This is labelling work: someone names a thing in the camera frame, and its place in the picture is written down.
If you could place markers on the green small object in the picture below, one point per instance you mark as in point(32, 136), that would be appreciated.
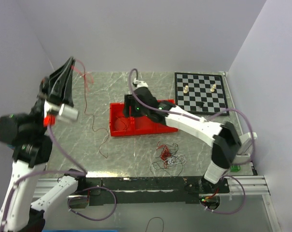
point(235, 168)

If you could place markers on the white chess pawn right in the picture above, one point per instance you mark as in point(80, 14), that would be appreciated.
point(213, 88)

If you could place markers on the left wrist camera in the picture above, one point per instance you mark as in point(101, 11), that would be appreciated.
point(63, 112)

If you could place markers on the white chess pawn left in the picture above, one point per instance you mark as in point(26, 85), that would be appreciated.
point(186, 89)

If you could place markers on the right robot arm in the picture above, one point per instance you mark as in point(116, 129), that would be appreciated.
point(222, 138)

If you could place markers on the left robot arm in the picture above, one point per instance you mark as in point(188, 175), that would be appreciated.
point(30, 137)

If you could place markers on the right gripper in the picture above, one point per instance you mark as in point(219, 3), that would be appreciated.
point(128, 103)

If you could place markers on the white chess pawn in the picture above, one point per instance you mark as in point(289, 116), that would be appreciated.
point(186, 89)
point(213, 88)

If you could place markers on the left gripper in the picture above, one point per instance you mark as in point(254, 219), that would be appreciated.
point(54, 87)

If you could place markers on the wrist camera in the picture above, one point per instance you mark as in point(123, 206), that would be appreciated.
point(138, 83)
point(63, 112)

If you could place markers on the red three-compartment bin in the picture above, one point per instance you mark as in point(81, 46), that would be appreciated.
point(121, 126)

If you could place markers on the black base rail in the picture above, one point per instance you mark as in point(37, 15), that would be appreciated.
point(167, 189)

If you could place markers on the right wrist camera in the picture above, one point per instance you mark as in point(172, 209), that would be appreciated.
point(138, 83)

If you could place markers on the aluminium frame rail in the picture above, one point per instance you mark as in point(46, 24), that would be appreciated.
point(253, 185)

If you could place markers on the chessboard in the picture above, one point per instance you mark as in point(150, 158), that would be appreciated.
point(199, 91)

